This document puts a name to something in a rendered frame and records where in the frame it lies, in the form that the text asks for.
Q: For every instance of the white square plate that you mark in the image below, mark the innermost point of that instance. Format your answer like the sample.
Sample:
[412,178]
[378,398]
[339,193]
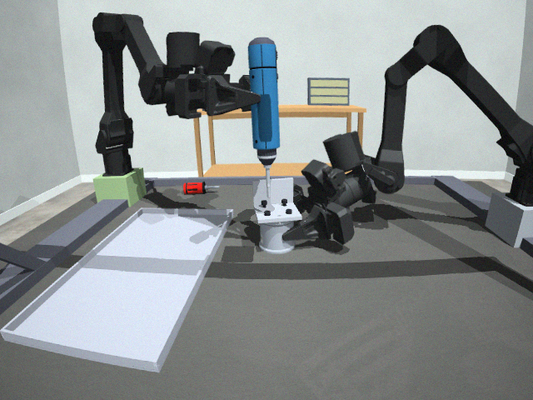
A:
[280,188]

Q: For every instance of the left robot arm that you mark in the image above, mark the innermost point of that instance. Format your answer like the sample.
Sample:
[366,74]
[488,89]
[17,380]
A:
[112,33]

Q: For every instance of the grey cylindrical joint module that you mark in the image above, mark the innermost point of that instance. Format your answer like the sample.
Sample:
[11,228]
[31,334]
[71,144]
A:
[271,237]

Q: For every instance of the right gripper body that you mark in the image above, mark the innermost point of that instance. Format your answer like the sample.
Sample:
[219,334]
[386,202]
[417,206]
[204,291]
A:
[342,232]

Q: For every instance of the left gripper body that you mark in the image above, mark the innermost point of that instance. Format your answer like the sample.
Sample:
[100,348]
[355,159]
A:
[196,95]

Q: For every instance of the blue electric screwdriver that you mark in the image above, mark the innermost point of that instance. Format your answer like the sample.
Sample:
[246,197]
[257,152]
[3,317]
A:
[262,56]

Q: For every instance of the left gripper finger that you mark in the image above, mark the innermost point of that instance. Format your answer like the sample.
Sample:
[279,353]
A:
[223,98]
[246,86]

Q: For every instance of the white shallow tray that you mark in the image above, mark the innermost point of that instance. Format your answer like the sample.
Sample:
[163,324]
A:
[121,297]

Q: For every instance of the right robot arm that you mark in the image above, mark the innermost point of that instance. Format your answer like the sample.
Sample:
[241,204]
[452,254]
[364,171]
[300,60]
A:
[439,49]

